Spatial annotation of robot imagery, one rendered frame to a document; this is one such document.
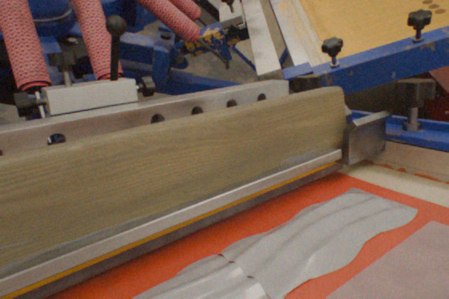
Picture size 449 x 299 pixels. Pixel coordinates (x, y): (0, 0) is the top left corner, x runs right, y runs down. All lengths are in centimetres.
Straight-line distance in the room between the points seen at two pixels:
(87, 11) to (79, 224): 52
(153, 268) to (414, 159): 30
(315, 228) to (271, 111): 11
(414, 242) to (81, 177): 26
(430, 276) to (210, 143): 18
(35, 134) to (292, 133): 31
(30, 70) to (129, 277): 44
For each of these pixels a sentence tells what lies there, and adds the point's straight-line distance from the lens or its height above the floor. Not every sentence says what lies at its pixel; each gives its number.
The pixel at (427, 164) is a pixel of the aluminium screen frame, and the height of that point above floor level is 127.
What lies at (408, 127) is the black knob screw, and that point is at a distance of 45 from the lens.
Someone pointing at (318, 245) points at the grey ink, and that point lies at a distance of 28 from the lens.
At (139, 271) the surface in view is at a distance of 29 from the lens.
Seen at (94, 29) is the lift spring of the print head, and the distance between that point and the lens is 69.
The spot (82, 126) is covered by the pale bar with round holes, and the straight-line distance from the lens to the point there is 48.
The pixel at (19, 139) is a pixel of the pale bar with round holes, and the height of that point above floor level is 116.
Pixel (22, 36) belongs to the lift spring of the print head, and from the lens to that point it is 67.
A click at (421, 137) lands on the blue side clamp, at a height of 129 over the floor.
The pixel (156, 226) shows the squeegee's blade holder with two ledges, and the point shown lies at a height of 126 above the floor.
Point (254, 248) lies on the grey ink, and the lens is 28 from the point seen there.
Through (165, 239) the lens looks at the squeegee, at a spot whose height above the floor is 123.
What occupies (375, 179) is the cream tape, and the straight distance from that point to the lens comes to 42.
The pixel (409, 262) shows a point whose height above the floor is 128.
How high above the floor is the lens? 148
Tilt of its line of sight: 40 degrees down
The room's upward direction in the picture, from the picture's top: 18 degrees clockwise
